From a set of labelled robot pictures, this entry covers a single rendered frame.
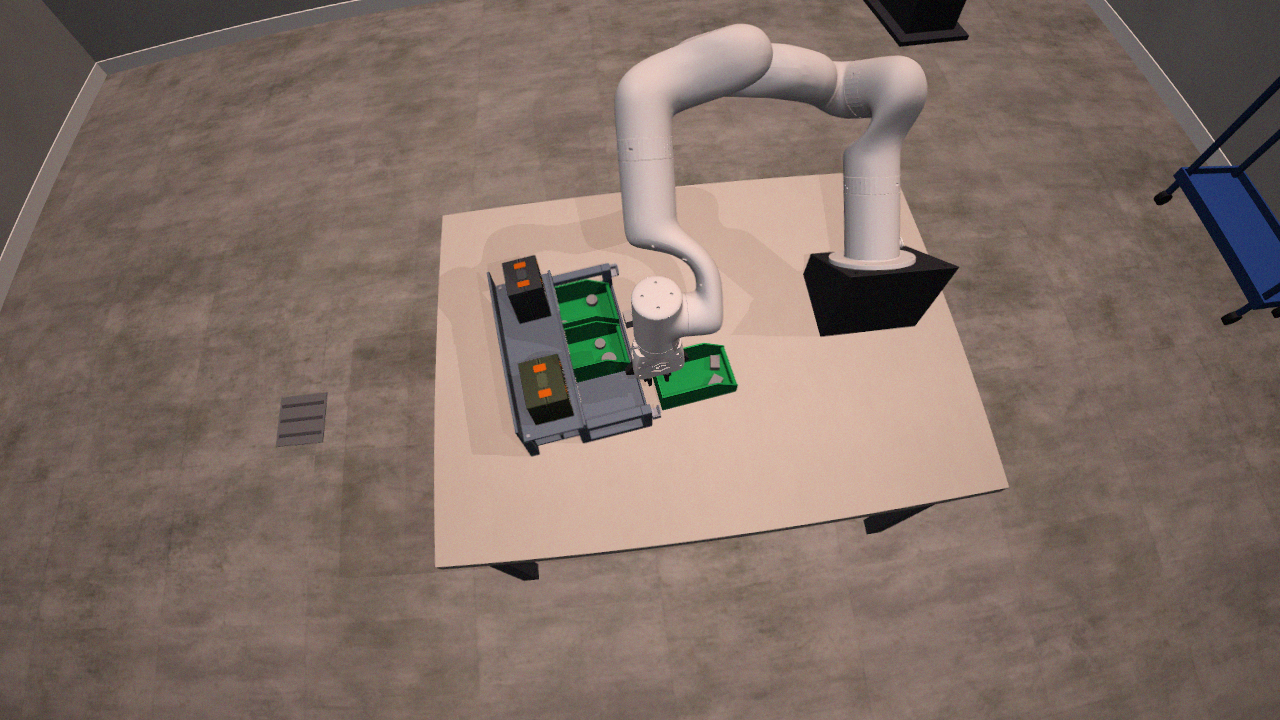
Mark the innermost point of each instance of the grey metal shelf rack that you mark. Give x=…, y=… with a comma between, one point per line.
x=602, y=402

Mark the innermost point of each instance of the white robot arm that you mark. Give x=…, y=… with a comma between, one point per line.
x=890, y=90

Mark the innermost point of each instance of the green bin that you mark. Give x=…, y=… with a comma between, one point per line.
x=690, y=384
x=586, y=358
x=572, y=302

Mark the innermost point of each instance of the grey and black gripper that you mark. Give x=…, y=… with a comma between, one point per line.
x=646, y=368

